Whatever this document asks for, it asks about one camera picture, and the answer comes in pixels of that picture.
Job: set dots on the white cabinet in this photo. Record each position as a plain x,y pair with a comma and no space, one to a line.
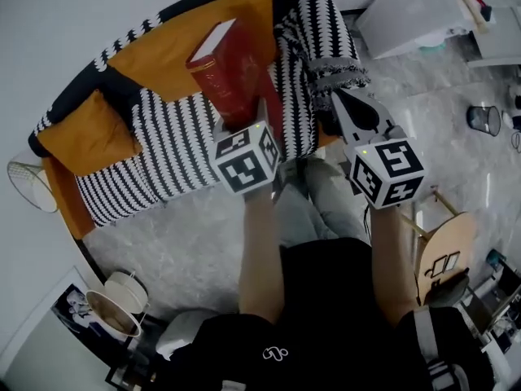
407,14

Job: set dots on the black and white patterned sofa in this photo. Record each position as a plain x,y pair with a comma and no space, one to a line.
171,145

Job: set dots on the patterned fringed throw blanket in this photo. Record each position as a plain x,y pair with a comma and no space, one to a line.
321,35

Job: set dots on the round wooden stool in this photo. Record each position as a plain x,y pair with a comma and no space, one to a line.
443,242

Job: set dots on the person's right forearm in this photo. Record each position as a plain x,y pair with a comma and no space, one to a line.
392,267

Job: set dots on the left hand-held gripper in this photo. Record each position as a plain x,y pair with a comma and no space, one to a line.
244,161

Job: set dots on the white lamp shade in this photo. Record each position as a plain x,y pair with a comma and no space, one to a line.
112,314

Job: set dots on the red hardcover book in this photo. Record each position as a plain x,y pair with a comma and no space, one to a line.
228,80

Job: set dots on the person's grey trousers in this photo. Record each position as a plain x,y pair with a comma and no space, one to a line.
325,206

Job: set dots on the person's black shirt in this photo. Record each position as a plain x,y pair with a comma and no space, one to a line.
334,324

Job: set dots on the small orange pillow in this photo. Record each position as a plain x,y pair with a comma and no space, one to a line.
87,134

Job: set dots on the person's left forearm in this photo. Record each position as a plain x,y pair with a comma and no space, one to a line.
260,259

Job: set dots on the large orange pillow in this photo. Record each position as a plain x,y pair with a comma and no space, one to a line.
163,51

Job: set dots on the long wooden stick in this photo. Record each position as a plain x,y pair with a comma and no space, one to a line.
468,4

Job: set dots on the black and white poster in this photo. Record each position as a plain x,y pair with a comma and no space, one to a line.
73,308

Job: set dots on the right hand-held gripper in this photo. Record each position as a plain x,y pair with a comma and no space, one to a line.
386,169

